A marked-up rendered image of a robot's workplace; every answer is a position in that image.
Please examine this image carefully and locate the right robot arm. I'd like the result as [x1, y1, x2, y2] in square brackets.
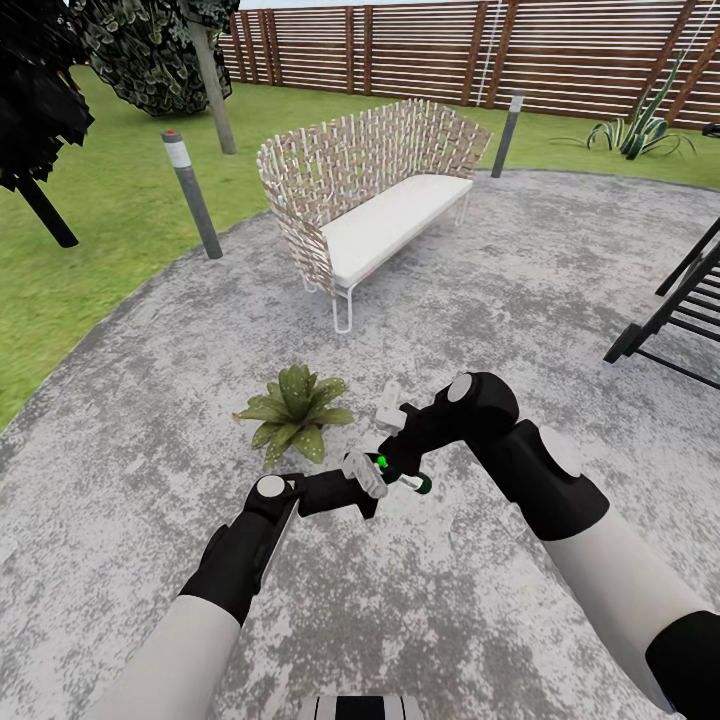
[375, 372, 720, 720]

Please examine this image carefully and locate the insectifuge atomizer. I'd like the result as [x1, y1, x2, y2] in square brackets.
[375, 455, 432, 495]

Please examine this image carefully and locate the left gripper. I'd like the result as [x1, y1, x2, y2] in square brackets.
[321, 468, 401, 518]

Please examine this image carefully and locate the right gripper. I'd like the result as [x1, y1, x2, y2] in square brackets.
[377, 403, 440, 477]

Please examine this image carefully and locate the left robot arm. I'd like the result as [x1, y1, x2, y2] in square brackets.
[80, 449, 401, 720]

